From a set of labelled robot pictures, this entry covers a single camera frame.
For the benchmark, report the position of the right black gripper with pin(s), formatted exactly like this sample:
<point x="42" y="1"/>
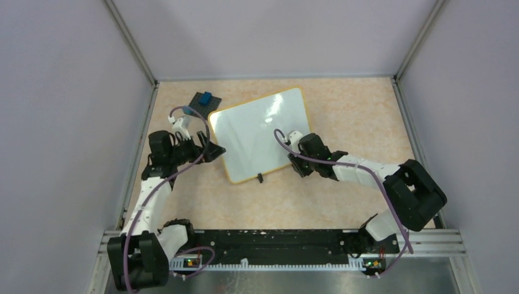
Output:
<point x="296" y="160"/>

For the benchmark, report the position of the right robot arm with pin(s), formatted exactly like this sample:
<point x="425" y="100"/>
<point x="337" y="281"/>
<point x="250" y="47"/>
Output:
<point x="412" y="195"/>

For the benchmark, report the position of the white cable duct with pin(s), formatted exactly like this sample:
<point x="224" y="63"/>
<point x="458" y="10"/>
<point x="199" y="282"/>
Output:
<point x="244" y="265"/>

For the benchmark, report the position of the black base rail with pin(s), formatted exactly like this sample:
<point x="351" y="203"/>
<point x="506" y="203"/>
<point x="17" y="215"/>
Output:
<point x="280" y="247"/>

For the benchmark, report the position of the yellow framed whiteboard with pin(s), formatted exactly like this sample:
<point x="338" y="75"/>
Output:
<point x="246" y="131"/>

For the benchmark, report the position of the small blue lego brick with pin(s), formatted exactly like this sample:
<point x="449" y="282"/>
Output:
<point x="187" y="109"/>

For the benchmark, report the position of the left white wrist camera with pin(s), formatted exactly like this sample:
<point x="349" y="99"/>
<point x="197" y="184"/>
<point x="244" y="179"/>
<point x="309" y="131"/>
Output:
<point x="180" y="127"/>

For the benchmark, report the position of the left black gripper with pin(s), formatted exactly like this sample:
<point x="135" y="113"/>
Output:
<point x="197" y="149"/>

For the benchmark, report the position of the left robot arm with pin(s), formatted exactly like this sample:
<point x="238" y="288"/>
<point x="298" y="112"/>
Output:
<point x="140" y="256"/>

